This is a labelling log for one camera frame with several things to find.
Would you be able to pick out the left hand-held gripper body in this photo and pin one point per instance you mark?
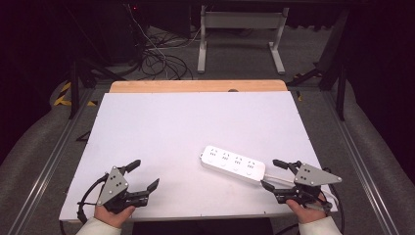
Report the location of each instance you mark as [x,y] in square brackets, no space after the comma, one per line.
[112,187]

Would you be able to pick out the person's right hand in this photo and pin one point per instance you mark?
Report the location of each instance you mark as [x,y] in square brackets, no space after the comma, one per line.
[305,213]

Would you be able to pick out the white metal table frame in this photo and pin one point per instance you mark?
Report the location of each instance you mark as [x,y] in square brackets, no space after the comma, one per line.
[241,20]

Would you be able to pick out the person's dark clothing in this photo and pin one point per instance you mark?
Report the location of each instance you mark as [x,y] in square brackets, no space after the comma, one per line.
[202,226]

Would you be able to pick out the aluminium floor rail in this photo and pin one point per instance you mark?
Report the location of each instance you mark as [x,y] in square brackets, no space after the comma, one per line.
[49,166]
[362,166]

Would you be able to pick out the white power strip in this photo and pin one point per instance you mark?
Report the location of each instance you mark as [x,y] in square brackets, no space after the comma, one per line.
[233,164]

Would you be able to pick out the person's left hand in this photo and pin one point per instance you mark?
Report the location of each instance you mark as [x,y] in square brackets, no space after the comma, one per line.
[112,217]

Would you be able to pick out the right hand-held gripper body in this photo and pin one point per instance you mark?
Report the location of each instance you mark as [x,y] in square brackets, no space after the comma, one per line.
[311,178]

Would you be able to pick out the black metal stand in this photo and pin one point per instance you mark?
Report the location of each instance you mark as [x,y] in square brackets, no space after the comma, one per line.
[75,88]
[341,84]

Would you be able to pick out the yellow black hazard tape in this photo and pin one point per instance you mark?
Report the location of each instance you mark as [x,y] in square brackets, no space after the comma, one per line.
[63,96]

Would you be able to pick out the wooden table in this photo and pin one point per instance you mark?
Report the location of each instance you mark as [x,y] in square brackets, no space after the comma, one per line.
[195,86]

